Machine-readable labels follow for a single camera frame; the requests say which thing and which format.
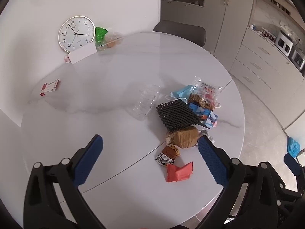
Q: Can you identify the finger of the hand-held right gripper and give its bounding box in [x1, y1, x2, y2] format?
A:
[283, 153, 303, 177]

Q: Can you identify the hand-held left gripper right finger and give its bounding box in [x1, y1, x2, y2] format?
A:
[197, 135, 279, 229]

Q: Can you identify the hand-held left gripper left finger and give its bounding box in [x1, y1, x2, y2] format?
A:
[23, 134, 106, 229]

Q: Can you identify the silver foil wrapper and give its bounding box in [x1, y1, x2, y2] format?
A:
[197, 129, 215, 144]

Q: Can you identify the brown paper wad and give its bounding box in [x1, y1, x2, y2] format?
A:
[165, 125, 199, 149]

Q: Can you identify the red wrapper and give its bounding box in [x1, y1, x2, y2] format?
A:
[166, 161, 193, 183]

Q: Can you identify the blue snack packet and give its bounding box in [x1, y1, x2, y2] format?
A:
[189, 102, 219, 127]

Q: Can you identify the brown and white wrapper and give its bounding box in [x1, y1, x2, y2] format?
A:
[155, 144, 181, 167]

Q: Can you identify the black foam net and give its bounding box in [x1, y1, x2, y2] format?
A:
[156, 100, 208, 131]

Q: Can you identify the brown snack bag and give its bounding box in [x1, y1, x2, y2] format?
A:
[188, 94, 216, 111]

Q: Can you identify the clear red printed snack packet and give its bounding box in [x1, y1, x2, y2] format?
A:
[191, 76, 224, 105]

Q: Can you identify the blue face mask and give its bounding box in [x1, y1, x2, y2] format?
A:
[165, 84, 196, 103]

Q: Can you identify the clear plastic container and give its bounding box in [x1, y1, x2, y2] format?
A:
[130, 84, 161, 121]

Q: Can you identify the blue plastic bag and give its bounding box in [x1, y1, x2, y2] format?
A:
[287, 137, 302, 158]

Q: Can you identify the red and white box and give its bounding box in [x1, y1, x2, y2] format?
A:
[40, 78, 60, 97]

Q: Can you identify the beige drawer cabinet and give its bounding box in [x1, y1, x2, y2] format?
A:
[229, 26, 305, 130]

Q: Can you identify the silver toaster oven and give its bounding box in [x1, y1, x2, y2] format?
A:
[291, 48, 305, 69]

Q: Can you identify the white paper card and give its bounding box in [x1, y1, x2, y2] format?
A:
[69, 43, 98, 65]

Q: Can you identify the clear bag with food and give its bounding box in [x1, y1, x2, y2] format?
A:
[98, 31, 124, 52]

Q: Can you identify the white microwave oven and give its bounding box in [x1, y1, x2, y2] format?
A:
[276, 30, 294, 53]

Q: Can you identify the green plastic bag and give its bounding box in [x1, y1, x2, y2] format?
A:
[95, 26, 108, 48]

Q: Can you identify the grey chair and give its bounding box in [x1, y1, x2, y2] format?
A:
[152, 20, 207, 48]

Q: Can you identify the tall beige cabinet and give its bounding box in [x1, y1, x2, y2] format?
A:
[161, 0, 257, 56]

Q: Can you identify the white round wall clock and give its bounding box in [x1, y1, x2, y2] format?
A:
[58, 15, 96, 53]

